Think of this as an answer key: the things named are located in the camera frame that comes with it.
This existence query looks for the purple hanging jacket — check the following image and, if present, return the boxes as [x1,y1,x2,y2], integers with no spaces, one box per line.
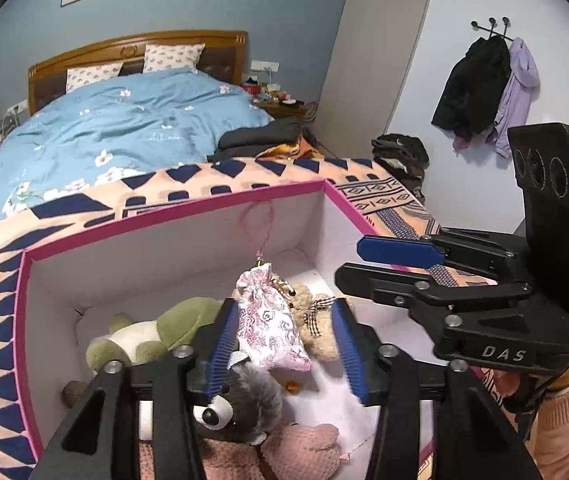
[493,37,540,158]

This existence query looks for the blue floral duvet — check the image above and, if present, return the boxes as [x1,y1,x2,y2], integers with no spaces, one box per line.
[0,67,275,256]

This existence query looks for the dark folded clothes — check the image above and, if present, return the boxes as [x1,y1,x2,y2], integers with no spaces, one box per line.
[214,116,305,158]

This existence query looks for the cream plush toy plaid bow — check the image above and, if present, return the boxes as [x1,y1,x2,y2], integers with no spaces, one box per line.
[232,282,353,361]

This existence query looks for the camouflage clothes pile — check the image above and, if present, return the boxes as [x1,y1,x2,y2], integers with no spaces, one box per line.
[371,133,430,201]

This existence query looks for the black coat hook rack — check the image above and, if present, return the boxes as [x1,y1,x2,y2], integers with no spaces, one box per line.
[471,17,513,43]

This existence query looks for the green frog plush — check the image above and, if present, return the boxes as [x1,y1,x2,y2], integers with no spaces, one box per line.
[86,297,225,376]

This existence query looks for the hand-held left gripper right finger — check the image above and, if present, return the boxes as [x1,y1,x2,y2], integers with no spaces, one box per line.
[331,301,540,480]

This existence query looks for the pink brocade pouch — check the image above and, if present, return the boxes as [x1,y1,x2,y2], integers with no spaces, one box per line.
[236,200,312,373]

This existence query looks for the black hanging jacket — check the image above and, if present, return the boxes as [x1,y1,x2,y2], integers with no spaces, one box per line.
[432,35,511,143]

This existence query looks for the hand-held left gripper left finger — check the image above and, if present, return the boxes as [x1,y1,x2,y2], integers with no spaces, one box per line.
[27,299,242,480]

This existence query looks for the brown raccoon plush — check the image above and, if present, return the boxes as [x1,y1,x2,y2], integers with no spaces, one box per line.
[62,357,285,447]

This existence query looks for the wooden nightstand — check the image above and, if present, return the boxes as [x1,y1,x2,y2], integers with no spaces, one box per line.
[254,97,315,126]

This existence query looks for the wooden bed headboard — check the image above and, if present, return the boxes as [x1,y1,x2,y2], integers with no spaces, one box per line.
[28,30,248,116]

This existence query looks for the white dotted pillow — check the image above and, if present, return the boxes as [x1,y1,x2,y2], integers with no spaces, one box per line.
[143,43,205,73]
[66,62,124,93]

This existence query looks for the beige wardrobe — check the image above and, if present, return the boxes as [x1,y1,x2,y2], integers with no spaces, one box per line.
[315,0,440,156]

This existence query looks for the pink cardboard box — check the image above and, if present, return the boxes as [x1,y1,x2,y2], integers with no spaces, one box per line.
[14,180,485,480]

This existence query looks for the pink hanging garment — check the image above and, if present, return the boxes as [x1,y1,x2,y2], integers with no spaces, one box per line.
[452,127,498,153]

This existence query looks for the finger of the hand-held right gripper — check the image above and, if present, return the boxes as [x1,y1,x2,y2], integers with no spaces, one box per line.
[357,227,530,286]
[335,261,535,331]

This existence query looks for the person's right forearm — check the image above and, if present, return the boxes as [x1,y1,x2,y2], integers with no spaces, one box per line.
[525,345,569,480]

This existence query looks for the pink crochet bear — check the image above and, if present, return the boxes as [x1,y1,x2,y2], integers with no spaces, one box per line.
[137,422,343,480]

